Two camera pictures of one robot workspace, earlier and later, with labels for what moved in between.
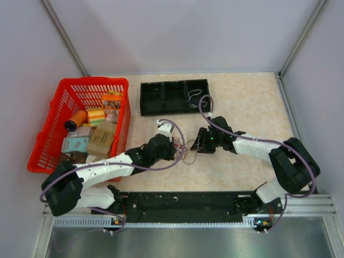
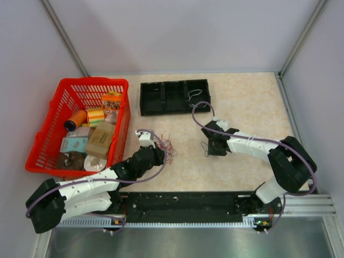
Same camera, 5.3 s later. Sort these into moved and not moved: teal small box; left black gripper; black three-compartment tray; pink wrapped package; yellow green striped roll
Moved: left black gripper
Not moved: black three-compartment tray; teal small box; pink wrapped package; yellow green striped roll
